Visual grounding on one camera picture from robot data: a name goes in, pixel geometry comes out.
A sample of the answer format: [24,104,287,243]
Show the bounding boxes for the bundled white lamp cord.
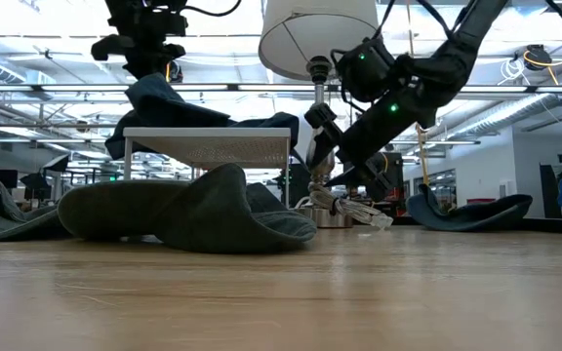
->
[294,180,394,231]

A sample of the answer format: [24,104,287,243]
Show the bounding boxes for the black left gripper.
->
[90,14,189,81]

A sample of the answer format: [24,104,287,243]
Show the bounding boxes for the thin black cable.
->
[181,0,243,19]

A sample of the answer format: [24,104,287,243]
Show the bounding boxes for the silver lamp with white shade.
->
[258,0,384,229]

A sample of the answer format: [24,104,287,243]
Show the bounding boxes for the white perforated metal shelf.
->
[123,127,293,210]

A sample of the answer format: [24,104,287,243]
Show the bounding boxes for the silver ventilation duct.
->
[449,91,555,142]

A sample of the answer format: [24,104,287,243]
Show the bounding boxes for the long yellow hanging cable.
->
[406,0,431,187]

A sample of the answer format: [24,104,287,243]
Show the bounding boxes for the white coiled cable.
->
[498,57,527,87]

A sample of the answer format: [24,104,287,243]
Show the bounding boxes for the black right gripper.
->
[303,85,439,204]

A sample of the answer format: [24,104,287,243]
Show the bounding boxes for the black box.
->
[288,163,311,209]

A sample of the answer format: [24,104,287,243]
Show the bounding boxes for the black upright panel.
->
[539,164,559,219]

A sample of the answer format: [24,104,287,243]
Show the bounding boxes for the black studio lamp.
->
[20,154,71,201]

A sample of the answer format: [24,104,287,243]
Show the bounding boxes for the dark green denim cap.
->
[57,163,319,255]

